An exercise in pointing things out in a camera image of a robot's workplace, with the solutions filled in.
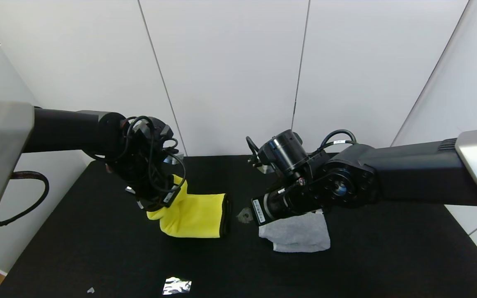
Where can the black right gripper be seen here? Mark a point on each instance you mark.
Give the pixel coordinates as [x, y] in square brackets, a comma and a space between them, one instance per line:
[260, 211]

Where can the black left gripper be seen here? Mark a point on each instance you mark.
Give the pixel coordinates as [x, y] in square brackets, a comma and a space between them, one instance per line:
[165, 199]

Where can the yellow towel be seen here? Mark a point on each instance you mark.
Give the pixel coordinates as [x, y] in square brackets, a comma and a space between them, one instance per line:
[197, 217]

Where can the grey towel with orange marks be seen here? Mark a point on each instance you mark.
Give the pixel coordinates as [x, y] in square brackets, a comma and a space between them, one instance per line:
[300, 236]

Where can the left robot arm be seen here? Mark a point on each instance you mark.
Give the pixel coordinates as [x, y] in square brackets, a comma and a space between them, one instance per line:
[64, 130]

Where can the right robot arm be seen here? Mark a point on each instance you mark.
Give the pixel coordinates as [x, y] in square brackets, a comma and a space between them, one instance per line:
[408, 174]

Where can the crumpled silver foil scrap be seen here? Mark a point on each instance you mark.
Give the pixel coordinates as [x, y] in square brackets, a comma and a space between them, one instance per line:
[177, 285]

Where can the black table cloth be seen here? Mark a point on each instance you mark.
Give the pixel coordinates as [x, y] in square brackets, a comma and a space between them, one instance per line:
[77, 256]

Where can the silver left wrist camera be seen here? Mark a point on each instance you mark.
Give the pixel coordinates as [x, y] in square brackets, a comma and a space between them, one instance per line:
[174, 159]

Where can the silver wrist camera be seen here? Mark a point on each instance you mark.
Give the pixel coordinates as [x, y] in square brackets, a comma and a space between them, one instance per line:
[174, 159]
[265, 169]

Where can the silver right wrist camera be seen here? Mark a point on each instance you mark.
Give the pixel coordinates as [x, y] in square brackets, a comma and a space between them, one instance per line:
[265, 169]

